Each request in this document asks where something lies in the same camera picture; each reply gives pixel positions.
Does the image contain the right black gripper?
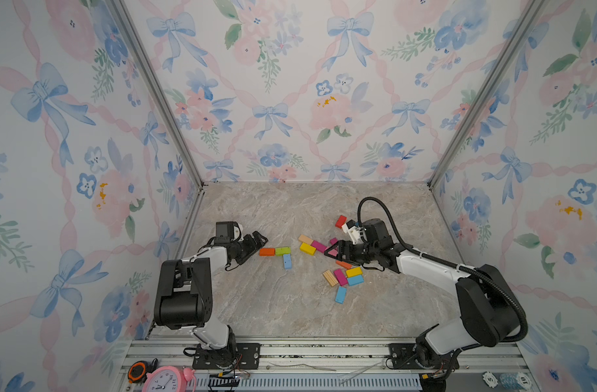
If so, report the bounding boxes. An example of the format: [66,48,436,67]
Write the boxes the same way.
[324,239,379,264]

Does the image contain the orange block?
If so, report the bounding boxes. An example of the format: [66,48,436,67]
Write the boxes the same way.
[259,248,276,256]
[336,261,353,270]

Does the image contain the green block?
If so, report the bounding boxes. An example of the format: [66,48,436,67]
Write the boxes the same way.
[275,247,291,256]

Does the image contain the tan block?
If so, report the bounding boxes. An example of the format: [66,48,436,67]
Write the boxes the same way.
[322,270,338,287]
[298,235,313,245]

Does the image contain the light blue block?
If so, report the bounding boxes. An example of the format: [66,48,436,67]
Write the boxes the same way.
[283,254,293,270]

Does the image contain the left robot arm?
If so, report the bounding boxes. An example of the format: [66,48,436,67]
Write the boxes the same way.
[153,221,268,370]

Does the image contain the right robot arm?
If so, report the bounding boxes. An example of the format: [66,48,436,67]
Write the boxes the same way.
[324,219,528,368]

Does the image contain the yellow block lower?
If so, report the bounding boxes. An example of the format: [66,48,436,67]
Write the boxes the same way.
[346,267,363,278]

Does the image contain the yellow block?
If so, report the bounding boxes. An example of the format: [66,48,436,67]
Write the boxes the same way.
[346,267,363,278]
[300,243,317,256]

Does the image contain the magenta block lower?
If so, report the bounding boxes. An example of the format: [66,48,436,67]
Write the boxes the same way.
[334,269,348,287]

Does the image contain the blue block right lower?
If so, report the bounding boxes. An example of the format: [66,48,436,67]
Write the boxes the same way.
[347,274,365,287]

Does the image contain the magenta block middle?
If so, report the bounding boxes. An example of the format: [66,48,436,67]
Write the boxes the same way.
[311,240,327,253]

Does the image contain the red block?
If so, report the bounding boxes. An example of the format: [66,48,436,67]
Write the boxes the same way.
[335,215,347,229]

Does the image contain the blue block bottom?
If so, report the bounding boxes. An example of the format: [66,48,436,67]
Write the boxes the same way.
[334,286,347,305]

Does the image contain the yellow block upper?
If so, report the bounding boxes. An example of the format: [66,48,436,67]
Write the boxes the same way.
[300,243,317,256]

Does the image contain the pink alarm clock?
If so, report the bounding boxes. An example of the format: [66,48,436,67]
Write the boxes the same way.
[142,366,196,392]

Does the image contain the orange black tape measure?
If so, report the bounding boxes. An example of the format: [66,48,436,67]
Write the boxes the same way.
[127,359,158,384]

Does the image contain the white blue object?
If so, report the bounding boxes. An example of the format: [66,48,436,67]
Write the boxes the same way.
[482,372,533,390]

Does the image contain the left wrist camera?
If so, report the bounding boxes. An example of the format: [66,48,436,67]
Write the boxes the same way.
[231,221,243,241]

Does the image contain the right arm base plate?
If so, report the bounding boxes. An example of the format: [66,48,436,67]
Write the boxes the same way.
[385,343,460,372]

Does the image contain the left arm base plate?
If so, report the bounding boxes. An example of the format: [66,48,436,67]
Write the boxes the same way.
[192,343,261,371]

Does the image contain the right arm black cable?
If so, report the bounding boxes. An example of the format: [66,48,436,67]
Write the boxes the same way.
[356,197,529,343]

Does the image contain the white cable duct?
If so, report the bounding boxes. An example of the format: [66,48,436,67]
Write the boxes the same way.
[187,373,423,391]

